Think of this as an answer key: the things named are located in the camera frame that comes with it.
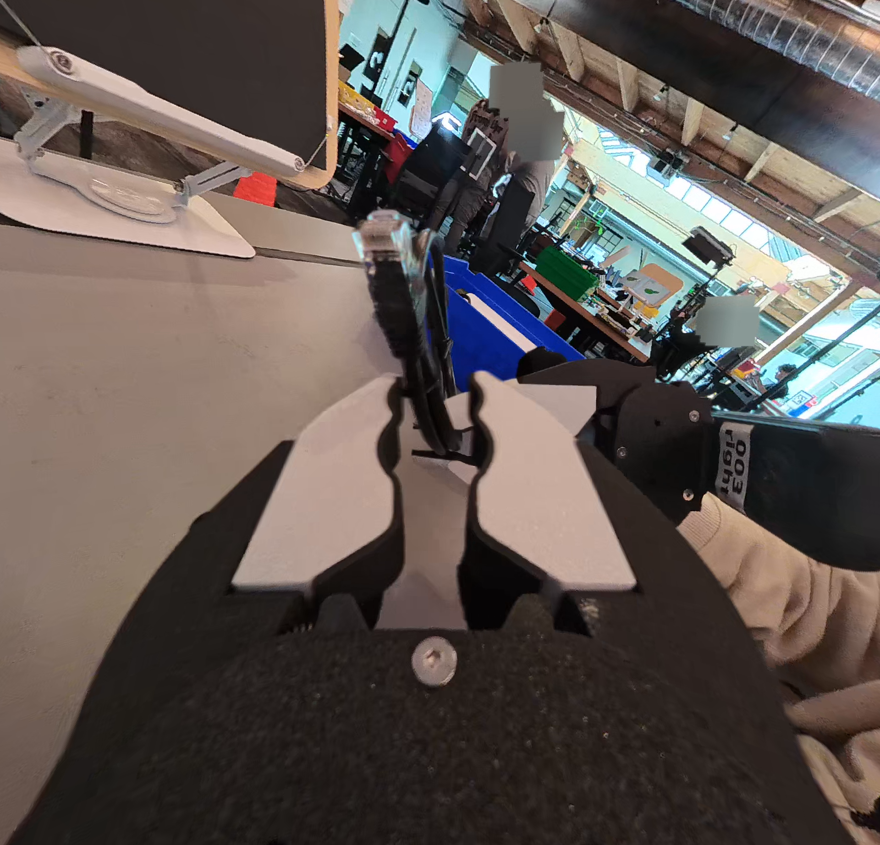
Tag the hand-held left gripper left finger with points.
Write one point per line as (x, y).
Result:
(323, 501)

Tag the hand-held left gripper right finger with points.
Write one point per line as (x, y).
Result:
(550, 508)

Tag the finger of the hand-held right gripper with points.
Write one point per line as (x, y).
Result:
(564, 402)
(462, 470)

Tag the blue plastic storage bin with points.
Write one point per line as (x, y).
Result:
(481, 350)

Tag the person's right forearm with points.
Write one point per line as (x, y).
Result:
(756, 584)

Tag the grey desk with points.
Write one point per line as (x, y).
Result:
(137, 377)

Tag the green crate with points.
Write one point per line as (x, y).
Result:
(567, 274)

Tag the easel board with leaf prints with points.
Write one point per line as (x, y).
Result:
(653, 285)

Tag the black office chair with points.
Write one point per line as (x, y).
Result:
(426, 171)
(512, 219)

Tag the black monitor on stand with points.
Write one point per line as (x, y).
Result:
(708, 245)

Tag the white tablet stand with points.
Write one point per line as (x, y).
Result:
(172, 233)

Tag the red crate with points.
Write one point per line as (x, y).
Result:
(256, 188)

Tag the red storage bins row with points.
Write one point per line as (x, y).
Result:
(383, 118)

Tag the yellow storage bins row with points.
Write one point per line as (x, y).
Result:
(357, 97)

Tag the person's cream sweater torso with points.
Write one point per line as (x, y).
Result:
(845, 776)

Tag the large metal duct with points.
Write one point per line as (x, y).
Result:
(687, 54)

